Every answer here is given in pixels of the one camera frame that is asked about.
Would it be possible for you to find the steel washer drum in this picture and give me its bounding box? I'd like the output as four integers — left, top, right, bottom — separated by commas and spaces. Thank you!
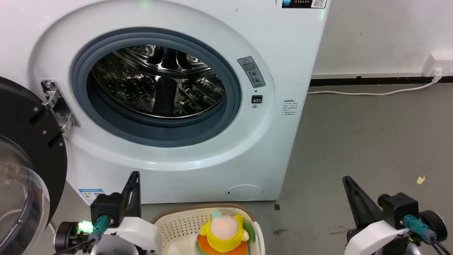
91, 45, 227, 119

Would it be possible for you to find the black QR code sticker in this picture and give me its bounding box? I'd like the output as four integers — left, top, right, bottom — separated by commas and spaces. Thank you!
282, 0, 327, 9

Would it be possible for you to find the beige plastic laundry basket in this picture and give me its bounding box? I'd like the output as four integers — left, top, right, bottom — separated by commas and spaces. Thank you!
151, 203, 265, 255

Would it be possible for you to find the white front-load washing machine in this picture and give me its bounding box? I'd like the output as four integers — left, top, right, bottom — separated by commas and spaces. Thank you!
0, 0, 331, 205

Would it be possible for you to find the grey rubber door gasket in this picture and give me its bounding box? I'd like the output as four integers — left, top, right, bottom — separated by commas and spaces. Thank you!
71, 27, 242, 148

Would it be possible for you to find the white wall socket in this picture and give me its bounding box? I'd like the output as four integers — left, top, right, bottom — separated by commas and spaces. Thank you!
422, 54, 453, 78

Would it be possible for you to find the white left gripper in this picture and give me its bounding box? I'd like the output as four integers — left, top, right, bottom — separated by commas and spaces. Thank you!
91, 171, 162, 255

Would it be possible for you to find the white power cable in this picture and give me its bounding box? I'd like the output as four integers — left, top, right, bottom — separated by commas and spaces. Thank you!
307, 76, 441, 96

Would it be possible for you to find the yellow orange plush doll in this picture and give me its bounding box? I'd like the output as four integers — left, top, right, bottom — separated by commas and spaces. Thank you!
195, 211, 256, 255

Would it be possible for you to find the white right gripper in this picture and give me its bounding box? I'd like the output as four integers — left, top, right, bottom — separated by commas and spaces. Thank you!
342, 176, 422, 255

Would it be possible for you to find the metal door hinge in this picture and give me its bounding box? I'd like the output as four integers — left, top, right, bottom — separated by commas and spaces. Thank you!
41, 80, 81, 134

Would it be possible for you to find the round drain filter cover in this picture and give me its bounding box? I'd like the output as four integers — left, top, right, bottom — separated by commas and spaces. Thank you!
226, 185, 264, 201

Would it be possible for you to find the teal left cable connector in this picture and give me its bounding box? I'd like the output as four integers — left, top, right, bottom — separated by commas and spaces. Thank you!
93, 215, 109, 236

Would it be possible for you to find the black round washer door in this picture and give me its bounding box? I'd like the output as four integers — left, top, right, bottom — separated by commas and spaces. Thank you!
0, 76, 68, 255

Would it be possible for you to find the teal cable connector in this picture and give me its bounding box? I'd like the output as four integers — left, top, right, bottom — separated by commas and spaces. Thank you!
93, 215, 109, 236
403, 215, 438, 244

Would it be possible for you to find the blue energy label sticker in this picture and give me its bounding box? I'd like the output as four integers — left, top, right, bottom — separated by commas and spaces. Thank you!
78, 189, 105, 205

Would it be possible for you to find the grey warning sticker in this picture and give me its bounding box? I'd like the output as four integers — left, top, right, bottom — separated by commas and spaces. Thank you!
237, 56, 266, 89

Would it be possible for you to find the teal right cable connector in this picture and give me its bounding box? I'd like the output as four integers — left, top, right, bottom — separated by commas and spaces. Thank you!
403, 215, 438, 244

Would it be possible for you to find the small grey text sticker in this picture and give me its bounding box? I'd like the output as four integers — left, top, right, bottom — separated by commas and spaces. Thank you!
282, 100, 299, 116

